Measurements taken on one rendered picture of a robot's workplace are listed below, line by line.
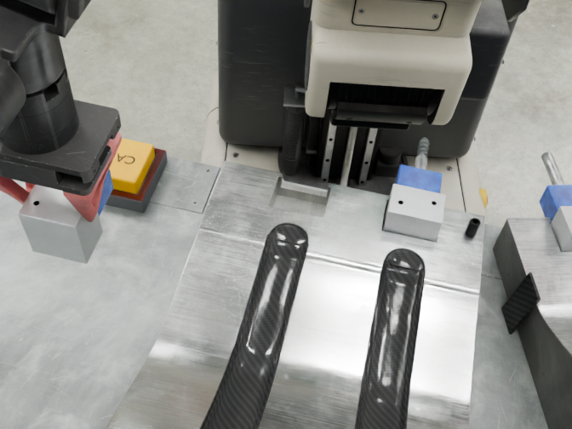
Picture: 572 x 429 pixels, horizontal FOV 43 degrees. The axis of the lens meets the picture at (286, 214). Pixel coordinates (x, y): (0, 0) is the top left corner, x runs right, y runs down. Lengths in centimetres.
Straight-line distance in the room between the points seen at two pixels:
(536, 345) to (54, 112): 48
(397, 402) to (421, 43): 58
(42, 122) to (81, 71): 173
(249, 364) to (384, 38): 57
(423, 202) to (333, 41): 40
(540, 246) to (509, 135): 142
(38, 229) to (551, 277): 47
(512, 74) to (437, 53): 135
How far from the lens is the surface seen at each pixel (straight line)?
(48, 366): 72
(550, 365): 71
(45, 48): 49
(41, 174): 55
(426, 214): 68
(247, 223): 68
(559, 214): 78
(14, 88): 46
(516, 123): 222
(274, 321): 63
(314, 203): 74
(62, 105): 53
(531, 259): 76
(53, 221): 61
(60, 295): 76
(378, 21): 104
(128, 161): 81
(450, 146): 158
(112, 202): 81
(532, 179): 208
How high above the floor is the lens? 142
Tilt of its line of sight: 51 degrees down
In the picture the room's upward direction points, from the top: 6 degrees clockwise
